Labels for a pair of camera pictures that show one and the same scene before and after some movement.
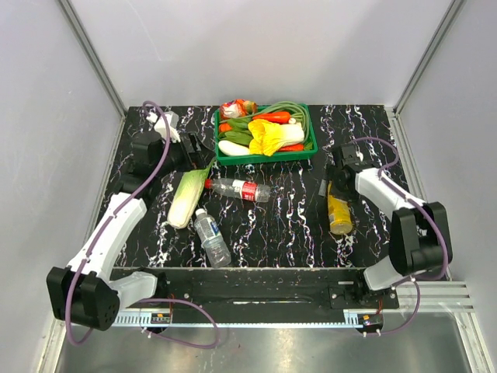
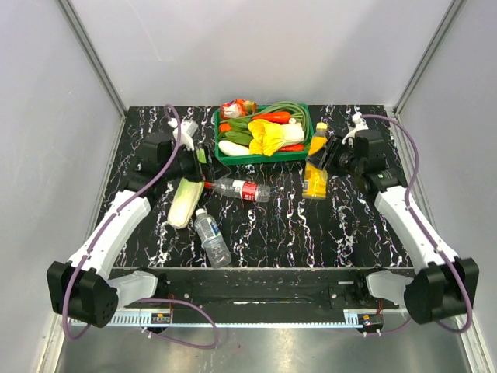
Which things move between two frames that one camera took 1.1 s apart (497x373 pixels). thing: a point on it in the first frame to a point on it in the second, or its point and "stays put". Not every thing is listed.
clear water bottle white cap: (212, 243) stays put
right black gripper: (348, 195) to (333, 146)
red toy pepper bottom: (293, 148) stays put
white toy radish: (231, 148) stays put
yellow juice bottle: (339, 213) to (315, 183)
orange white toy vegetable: (237, 108) stays put
